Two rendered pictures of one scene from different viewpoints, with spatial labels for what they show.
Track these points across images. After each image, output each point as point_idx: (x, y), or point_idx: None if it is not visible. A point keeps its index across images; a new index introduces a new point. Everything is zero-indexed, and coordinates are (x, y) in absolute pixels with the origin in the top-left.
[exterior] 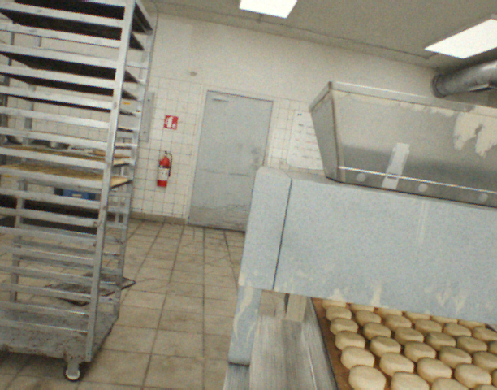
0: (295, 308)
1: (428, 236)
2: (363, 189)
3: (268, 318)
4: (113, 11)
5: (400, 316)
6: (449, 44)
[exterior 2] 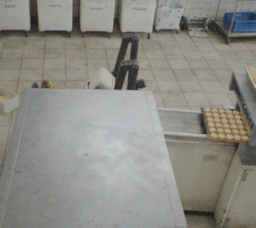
0: (175, 156)
1: None
2: None
3: (240, 158)
4: None
5: (246, 126)
6: None
